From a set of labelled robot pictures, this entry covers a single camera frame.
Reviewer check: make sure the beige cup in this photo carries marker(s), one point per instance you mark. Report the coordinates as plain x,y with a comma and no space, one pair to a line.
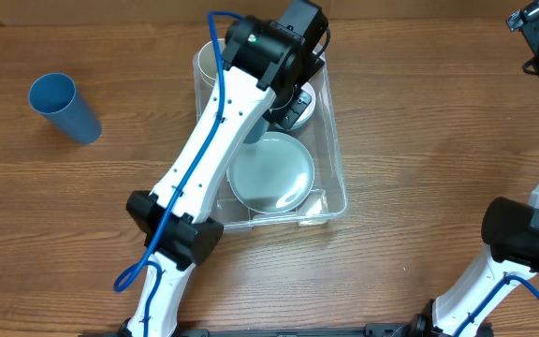
205,64

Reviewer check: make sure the grey plate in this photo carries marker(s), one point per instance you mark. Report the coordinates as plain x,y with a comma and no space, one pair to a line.
273,175

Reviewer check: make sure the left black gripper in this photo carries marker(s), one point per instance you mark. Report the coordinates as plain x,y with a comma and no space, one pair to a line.
287,109

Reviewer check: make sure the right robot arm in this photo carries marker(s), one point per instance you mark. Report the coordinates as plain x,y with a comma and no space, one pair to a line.
509,256

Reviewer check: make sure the pink bowl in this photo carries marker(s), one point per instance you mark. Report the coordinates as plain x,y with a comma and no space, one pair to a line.
308,105

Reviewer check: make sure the clear plastic storage bin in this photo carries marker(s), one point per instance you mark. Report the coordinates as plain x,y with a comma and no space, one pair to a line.
316,129

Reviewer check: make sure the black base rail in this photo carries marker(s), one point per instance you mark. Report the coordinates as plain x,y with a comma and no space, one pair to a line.
369,330

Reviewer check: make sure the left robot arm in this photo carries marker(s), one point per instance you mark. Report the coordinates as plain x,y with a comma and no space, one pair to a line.
256,63

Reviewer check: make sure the dark blue cup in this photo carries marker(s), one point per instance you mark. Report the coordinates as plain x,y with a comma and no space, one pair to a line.
257,131
56,97

